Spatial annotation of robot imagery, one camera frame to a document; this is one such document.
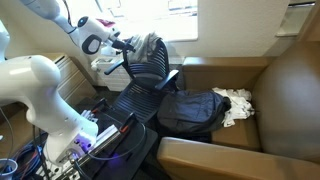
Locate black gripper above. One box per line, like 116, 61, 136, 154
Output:
112, 38, 135, 52

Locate gray cloth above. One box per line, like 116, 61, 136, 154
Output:
127, 32, 160, 64

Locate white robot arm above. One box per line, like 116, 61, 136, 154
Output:
0, 0, 134, 166

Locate black office chair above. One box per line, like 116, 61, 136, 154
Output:
104, 38, 179, 123

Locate white crumpled cloth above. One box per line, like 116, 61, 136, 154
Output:
213, 87, 255, 127

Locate wooden drawer cabinet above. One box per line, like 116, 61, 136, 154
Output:
44, 53, 96, 106

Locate dark backpack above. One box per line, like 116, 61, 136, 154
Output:
157, 91, 231, 133

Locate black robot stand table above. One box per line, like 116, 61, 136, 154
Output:
75, 98, 158, 180

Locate white cup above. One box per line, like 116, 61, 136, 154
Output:
0, 158, 18, 180

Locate brown armchair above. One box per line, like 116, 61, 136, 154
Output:
157, 42, 320, 180

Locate wall radiator heater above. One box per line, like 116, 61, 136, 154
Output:
90, 55, 133, 92

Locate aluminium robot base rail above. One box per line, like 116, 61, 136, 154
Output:
34, 110, 120, 180

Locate blue cable bundle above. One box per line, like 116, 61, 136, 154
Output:
11, 139, 46, 180

